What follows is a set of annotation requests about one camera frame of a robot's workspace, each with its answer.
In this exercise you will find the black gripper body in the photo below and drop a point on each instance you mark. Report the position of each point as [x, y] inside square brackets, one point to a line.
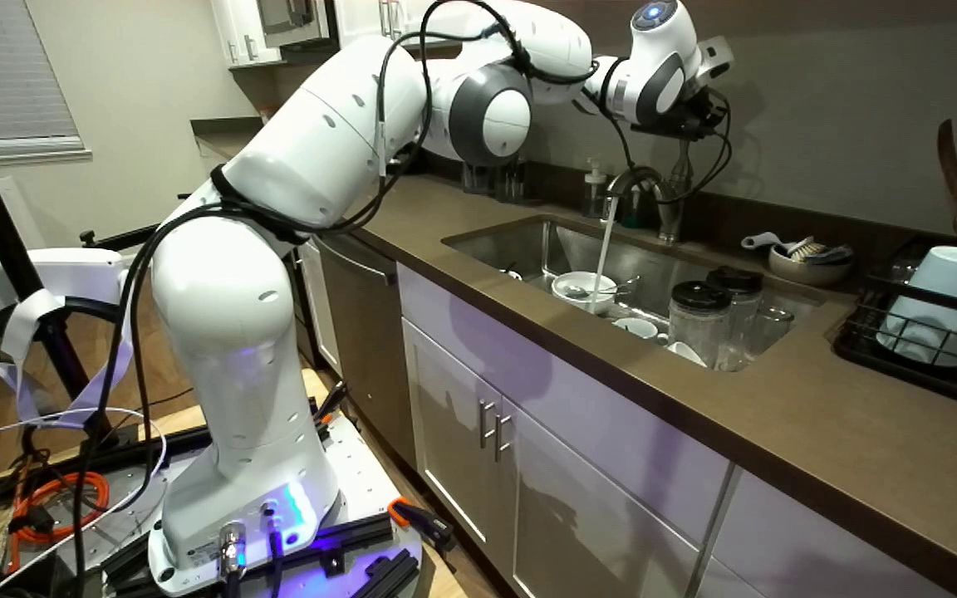
[691, 118]

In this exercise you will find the curved metal faucet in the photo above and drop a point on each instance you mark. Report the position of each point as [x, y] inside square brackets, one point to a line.
[642, 200]

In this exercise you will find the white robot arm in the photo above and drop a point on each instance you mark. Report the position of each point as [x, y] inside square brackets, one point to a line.
[461, 82]

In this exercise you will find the robot base platform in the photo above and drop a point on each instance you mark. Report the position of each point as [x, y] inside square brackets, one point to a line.
[337, 537]

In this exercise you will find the soap dispenser bottle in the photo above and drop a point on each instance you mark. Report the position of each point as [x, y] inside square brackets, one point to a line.
[593, 190]

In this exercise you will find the black lid jar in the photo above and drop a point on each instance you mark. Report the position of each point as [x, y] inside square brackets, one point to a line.
[698, 318]
[741, 288]

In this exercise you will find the white bowl in sink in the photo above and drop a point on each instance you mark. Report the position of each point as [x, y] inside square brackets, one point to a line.
[586, 289]

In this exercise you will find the stainless steel sink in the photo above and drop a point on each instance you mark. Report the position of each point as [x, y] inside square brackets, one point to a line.
[535, 251]

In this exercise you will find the small bowl on counter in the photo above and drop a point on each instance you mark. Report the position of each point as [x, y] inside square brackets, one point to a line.
[811, 262]

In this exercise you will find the white pot in rack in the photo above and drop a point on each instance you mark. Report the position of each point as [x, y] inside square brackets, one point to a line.
[927, 303]

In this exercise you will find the black dish rack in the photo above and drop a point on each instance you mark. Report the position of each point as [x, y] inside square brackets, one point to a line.
[921, 361]

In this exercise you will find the stainless dishwasher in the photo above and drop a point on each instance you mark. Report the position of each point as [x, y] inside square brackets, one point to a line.
[367, 318]

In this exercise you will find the purple cabinet front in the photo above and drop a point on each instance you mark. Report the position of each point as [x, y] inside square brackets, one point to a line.
[598, 495]

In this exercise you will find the window blind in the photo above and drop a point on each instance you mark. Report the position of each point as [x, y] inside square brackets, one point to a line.
[34, 118]

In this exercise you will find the cabinet door handle left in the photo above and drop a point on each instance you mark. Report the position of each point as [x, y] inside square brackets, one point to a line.
[487, 424]

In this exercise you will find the cabinet door handle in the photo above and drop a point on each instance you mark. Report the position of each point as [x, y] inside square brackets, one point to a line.
[503, 435]
[487, 424]

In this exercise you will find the cabinet door handle right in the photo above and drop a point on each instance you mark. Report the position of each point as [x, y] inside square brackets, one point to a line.
[503, 435]

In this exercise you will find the white chair frame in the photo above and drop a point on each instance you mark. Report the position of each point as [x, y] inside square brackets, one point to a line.
[71, 279]

